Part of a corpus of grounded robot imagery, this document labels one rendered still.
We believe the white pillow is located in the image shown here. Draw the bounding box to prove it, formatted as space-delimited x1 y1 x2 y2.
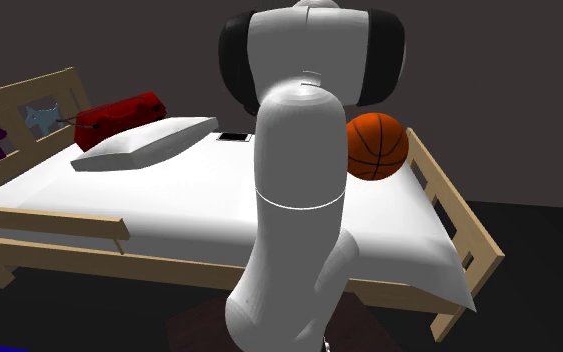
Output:
70 115 220 173

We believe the red duffel bag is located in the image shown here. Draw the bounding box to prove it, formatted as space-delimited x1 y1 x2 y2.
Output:
56 91 168 153

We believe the wooden bed with white mattress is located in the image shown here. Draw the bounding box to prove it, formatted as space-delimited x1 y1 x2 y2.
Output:
0 66 506 343

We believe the grey-blue cat figure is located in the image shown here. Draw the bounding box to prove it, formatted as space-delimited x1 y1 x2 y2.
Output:
23 102 67 138

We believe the black phone with white frame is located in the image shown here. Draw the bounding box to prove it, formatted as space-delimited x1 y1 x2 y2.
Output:
215 131 253 144

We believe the orange basketball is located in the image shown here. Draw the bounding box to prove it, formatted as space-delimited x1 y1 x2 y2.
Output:
346 112 410 182

